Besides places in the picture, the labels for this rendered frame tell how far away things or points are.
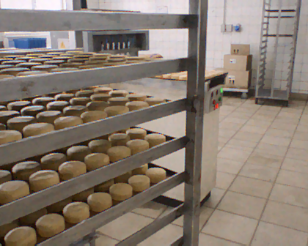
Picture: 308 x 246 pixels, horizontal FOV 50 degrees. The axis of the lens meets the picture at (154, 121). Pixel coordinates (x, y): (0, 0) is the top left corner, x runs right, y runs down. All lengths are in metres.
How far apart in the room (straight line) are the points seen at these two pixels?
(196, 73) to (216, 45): 5.57
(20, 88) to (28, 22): 0.09
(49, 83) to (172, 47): 6.13
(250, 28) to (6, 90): 5.77
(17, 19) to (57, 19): 0.06
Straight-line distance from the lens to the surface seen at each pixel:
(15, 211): 0.55
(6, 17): 0.49
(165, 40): 6.68
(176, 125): 2.11
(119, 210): 0.69
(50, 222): 0.66
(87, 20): 0.56
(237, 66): 5.80
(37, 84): 0.52
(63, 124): 0.60
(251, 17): 6.14
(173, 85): 2.07
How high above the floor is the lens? 1.23
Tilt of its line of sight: 16 degrees down
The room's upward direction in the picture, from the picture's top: straight up
